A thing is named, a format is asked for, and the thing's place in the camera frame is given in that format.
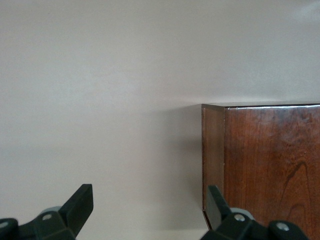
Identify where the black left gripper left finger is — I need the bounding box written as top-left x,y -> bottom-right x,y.
18,184 -> 94,240

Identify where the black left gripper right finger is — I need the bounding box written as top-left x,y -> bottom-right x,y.
201,185 -> 271,240

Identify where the dark wooden cabinet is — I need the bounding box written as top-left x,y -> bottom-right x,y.
201,102 -> 320,240

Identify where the brown table cover mat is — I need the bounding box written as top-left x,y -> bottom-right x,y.
0,0 -> 320,240

